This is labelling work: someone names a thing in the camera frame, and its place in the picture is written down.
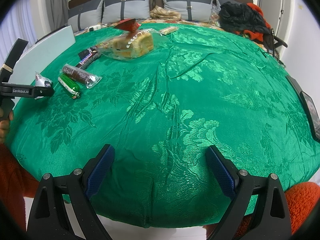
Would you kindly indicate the bagged bread loaf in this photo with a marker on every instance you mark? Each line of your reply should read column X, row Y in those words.
column 140, row 42

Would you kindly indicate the grey curtain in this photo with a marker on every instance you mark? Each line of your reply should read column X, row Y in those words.
column 57, row 5

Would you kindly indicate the dark flat phone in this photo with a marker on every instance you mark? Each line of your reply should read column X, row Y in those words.
column 295, row 85

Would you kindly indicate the white power strip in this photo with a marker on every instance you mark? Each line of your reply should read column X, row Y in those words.
column 93, row 28

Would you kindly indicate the brown chocolate bar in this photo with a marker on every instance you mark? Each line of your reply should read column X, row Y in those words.
column 87, row 58

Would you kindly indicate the person's left forearm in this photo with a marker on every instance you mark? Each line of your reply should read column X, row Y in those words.
column 15, row 180

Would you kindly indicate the beige knitted cloth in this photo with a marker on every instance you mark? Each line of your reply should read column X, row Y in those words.
column 165, row 13

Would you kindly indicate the green floral bedspread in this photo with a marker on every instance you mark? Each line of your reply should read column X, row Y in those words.
column 162, row 92

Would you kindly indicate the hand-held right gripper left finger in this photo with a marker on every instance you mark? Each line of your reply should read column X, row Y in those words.
column 100, row 170

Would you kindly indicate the green sausage packet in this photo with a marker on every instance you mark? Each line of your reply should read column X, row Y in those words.
column 68, row 85

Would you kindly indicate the person's left hand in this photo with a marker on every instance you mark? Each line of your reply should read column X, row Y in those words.
column 3, row 131

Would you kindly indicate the white cardboard box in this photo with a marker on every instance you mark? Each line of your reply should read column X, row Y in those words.
column 45, row 45

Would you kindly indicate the black clothes pile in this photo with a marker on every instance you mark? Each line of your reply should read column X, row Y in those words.
column 237, row 15

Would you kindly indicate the red garment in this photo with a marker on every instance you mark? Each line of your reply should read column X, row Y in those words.
column 255, row 8

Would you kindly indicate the person's orange fleece garment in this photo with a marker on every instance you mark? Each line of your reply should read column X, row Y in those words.
column 302, row 205

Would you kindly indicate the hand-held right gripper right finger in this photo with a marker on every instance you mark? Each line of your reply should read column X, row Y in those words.
column 221, row 170

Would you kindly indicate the small white snack packet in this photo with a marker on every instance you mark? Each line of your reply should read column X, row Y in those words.
column 40, row 78

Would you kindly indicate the red snack packet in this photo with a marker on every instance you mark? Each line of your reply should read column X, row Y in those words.
column 127, row 26

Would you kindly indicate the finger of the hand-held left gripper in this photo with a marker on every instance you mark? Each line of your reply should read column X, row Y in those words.
column 45, row 92

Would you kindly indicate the clear plastic bag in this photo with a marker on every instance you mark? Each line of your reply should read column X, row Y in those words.
column 213, row 17

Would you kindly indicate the brown roll snack packet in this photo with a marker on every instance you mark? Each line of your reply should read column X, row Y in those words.
column 77, row 74

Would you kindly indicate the black chair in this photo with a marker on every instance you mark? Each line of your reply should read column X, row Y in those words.
column 272, row 40

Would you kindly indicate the black smartphone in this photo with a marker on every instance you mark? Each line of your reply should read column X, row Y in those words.
column 311, row 112

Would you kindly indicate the small clear cracker packet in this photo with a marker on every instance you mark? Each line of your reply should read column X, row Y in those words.
column 168, row 30

